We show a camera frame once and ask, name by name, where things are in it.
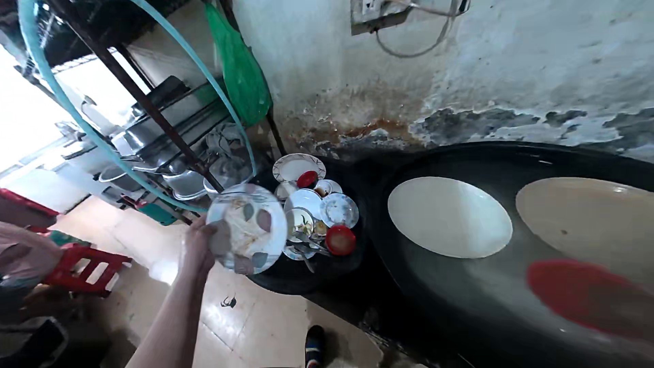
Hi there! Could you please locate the person's left hand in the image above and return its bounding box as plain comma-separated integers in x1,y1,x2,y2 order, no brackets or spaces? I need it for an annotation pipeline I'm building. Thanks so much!
181,215,218,281

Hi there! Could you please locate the white leaf-print plate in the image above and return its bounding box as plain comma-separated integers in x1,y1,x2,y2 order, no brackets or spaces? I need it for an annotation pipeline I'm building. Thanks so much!
206,183,288,276

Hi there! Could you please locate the person's left forearm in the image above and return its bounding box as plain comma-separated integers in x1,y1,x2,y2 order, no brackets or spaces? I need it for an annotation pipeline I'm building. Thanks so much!
126,267,211,368

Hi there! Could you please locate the green plastic basin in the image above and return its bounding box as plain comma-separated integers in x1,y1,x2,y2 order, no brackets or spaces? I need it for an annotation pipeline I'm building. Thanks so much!
136,201,177,227

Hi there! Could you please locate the round black tub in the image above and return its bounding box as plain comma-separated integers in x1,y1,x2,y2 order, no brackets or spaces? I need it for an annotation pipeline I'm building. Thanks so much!
248,155,370,296

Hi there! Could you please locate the metal rack with pots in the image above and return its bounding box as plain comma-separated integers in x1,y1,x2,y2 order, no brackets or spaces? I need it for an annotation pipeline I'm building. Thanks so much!
14,0,288,226

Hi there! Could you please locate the bundle of metal spoons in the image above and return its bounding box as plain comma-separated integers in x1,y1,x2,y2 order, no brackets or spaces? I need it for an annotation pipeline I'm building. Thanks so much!
290,231,332,274

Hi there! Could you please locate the red plastic stool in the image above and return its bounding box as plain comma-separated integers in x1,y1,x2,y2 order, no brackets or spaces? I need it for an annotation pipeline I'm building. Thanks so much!
43,244,134,298

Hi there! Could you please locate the pile of dirty dishes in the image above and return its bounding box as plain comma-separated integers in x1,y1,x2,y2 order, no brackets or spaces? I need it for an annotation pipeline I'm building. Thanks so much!
272,153,360,261

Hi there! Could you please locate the green plastic bag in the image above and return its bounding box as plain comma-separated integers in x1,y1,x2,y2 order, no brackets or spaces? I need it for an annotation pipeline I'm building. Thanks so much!
205,2,272,127

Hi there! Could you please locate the bright window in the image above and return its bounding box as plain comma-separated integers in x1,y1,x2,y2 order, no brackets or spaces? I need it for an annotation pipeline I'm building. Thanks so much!
0,44,67,174

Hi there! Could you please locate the large black tub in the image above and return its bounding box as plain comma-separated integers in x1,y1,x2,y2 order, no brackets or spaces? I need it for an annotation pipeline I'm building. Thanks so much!
369,141,654,368

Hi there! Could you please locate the white oval basin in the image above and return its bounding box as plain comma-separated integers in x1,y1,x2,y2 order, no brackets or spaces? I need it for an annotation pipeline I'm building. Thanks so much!
388,177,513,259

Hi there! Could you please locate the red round basin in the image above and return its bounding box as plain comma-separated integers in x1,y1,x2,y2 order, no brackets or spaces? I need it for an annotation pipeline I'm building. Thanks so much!
527,259,654,342

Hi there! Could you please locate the cream oval basin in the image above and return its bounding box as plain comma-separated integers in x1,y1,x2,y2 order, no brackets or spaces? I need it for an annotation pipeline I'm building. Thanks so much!
515,177,654,287

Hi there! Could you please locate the light blue hose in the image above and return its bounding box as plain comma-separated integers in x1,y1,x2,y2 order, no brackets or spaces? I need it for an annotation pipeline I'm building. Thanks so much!
19,0,258,214

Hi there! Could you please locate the white wall socket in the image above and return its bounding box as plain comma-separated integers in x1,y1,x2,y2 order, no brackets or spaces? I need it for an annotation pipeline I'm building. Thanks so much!
351,0,413,36

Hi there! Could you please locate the grey cable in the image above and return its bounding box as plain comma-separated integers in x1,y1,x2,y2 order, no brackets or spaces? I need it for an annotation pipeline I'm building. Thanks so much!
375,0,471,58

